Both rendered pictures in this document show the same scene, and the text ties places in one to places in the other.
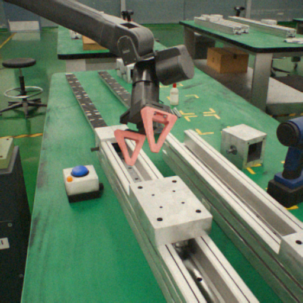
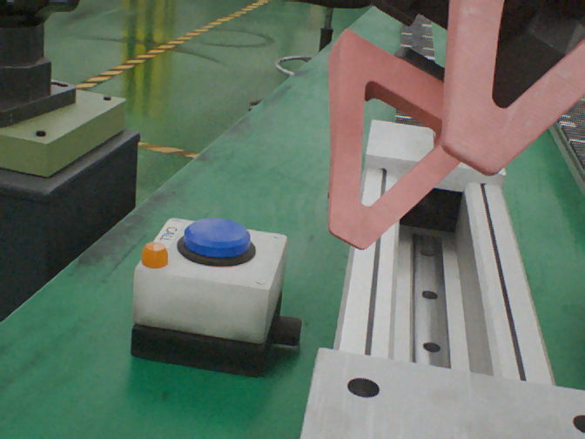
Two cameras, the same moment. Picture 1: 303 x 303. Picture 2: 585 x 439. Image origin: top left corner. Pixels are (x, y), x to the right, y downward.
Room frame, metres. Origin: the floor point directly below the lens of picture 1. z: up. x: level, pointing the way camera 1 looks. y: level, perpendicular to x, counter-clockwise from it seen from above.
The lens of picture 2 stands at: (0.39, -0.05, 1.07)
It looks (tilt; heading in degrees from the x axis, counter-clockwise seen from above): 23 degrees down; 24
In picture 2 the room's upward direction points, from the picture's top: 7 degrees clockwise
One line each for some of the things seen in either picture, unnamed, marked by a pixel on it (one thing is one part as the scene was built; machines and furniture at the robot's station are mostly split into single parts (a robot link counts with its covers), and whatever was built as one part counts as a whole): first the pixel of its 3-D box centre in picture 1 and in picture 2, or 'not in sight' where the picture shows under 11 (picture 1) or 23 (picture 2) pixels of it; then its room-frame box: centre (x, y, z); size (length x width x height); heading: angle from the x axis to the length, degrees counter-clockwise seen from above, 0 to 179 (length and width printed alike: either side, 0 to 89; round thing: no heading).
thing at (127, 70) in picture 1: (131, 72); not in sight; (2.00, 0.12, 0.83); 0.11 x 0.10 x 0.10; 108
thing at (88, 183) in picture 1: (84, 182); (225, 293); (0.81, 0.18, 0.81); 0.10 x 0.08 x 0.06; 109
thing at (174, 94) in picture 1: (174, 92); not in sight; (1.56, -0.10, 0.84); 0.04 x 0.04 x 0.12
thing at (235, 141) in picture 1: (239, 147); not in sight; (1.00, -0.27, 0.83); 0.11 x 0.10 x 0.10; 122
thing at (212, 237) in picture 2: (80, 171); (217, 243); (0.81, 0.19, 0.84); 0.04 x 0.04 x 0.02
